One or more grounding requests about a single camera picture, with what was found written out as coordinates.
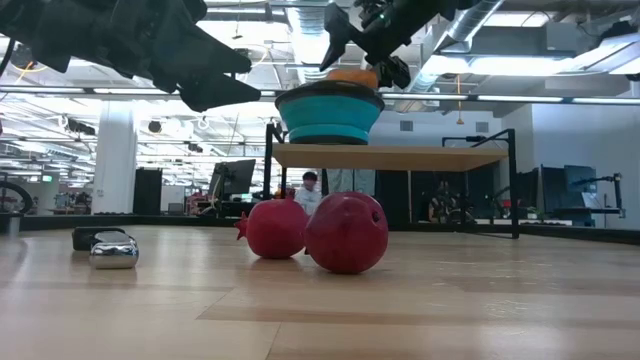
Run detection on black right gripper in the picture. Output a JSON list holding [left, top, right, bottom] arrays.
[[318, 0, 452, 91]]

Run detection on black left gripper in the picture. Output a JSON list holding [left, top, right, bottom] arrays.
[[47, 0, 263, 114]]

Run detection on orange toy fruit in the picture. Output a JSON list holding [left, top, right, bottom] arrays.
[[325, 68, 380, 90]]

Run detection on red toy pomegranate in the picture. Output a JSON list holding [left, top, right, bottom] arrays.
[[303, 191, 390, 276], [234, 198, 311, 260]]

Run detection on blue collapsible bowl grey rim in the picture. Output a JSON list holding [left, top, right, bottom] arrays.
[[274, 79, 387, 147]]

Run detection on yellow hanging pendant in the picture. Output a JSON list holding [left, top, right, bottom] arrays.
[[453, 73, 465, 126]]

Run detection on black computer monitor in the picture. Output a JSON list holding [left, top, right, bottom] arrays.
[[207, 158, 257, 199]]

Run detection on wooden shelf with black legs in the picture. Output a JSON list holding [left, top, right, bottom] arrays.
[[262, 121, 520, 240]]

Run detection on white room pillar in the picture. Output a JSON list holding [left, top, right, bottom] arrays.
[[91, 99, 139, 216]]

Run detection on black cabinet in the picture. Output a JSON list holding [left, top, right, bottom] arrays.
[[132, 167, 164, 216]]

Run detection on person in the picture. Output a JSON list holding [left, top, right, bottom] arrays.
[[428, 180, 464, 224], [293, 170, 324, 217]]

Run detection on long ceiling light strip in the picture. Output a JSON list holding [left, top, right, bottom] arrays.
[[0, 86, 277, 97], [379, 93, 640, 106]]

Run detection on dark blue monitor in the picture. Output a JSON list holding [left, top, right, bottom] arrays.
[[564, 164, 598, 209]]

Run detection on silver ribbed ceiling duct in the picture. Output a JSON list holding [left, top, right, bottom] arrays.
[[287, 4, 346, 84]]

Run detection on silver slanted ventilation duct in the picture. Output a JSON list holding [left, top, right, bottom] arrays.
[[409, 0, 506, 101]]

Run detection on black aluminium table frame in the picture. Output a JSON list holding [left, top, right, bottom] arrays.
[[0, 213, 640, 246]]

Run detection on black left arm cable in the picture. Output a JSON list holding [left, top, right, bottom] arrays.
[[0, 37, 16, 77]]

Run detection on black curved hose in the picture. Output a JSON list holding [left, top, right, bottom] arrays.
[[0, 179, 34, 214]]

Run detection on grey metal post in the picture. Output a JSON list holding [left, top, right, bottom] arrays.
[[0, 210, 22, 236]]

